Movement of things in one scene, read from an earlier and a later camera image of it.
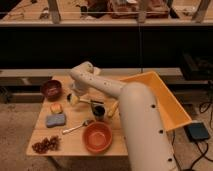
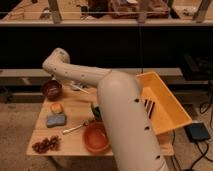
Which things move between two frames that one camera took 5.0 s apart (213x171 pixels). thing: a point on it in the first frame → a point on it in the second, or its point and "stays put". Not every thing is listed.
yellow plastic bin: [173, 114] stays put
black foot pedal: [196, 131] stays put
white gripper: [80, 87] → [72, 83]
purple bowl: [52, 90] stays put
